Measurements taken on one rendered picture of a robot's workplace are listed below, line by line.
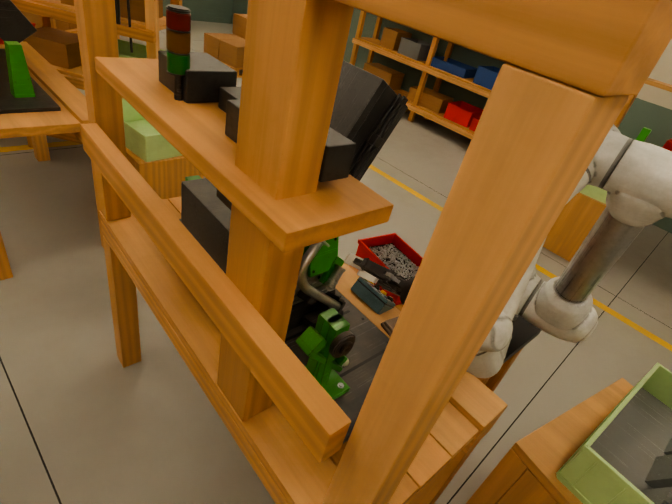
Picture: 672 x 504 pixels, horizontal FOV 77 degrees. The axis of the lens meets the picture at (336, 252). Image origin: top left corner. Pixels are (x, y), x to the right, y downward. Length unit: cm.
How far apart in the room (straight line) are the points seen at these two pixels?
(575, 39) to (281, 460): 103
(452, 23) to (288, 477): 99
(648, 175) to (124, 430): 213
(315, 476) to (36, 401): 158
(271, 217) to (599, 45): 47
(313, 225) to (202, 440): 164
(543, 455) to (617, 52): 133
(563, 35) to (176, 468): 202
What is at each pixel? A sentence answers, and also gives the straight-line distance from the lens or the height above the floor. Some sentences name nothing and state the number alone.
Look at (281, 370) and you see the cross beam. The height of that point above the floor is 128.
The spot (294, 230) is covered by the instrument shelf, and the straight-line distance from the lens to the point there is 66.
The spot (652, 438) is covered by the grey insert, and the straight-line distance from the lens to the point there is 183.
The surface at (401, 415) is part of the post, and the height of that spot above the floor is 138.
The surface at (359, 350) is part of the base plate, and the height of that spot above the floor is 90.
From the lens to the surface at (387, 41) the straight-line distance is 749.
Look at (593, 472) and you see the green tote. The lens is 149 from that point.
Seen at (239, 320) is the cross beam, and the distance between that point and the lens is 88.
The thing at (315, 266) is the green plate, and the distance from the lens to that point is 133.
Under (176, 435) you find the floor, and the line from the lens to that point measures 222.
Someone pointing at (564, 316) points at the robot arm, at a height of 110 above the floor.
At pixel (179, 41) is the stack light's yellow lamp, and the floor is 167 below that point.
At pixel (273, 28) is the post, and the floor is 179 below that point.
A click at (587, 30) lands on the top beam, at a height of 189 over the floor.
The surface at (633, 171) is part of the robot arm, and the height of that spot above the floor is 164.
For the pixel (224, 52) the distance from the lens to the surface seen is 742.
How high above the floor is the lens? 190
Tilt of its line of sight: 34 degrees down
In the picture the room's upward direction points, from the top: 15 degrees clockwise
